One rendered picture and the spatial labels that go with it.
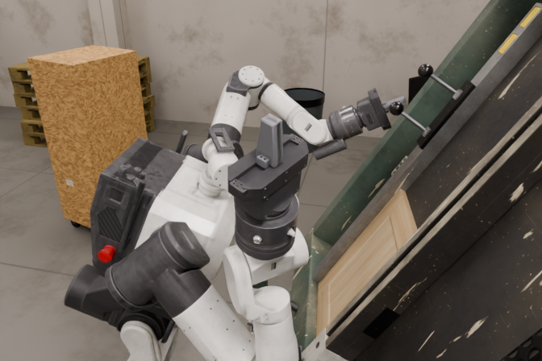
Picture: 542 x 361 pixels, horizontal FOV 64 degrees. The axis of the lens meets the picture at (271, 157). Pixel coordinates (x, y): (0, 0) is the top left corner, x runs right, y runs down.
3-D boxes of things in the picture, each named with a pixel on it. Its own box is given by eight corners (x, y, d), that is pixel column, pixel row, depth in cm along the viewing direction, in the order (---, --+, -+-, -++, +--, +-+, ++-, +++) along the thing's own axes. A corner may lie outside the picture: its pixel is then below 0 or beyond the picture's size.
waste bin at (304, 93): (326, 142, 473) (329, 89, 449) (316, 158, 434) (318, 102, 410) (285, 136, 487) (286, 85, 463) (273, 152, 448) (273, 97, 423)
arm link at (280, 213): (206, 167, 52) (210, 231, 60) (266, 207, 48) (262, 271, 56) (274, 122, 60) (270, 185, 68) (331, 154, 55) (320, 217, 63)
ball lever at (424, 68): (458, 103, 111) (416, 73, 116) (469, 91, 110) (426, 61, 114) (456, 103, 108) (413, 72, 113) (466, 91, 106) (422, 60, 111)
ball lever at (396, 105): (427, 140, 116) (389, 109, 121) (437, 129, 115) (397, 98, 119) (424, 141, 113) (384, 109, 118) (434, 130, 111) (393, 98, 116)
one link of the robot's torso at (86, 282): (57, 317, 111) (70, 267, 104) (83, 282, 123) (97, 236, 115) (159, 358, 113) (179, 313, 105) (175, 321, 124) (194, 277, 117)
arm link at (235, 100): (227, 87, 142) (209, 143, 129) (229, 59, 131) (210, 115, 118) (261, 96, 142) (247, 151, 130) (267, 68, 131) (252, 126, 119)
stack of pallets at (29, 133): (160, 128, 510) (152, 56, 475) (123, 156, 439) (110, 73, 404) (71, 120, 535) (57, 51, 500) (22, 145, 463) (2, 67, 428)
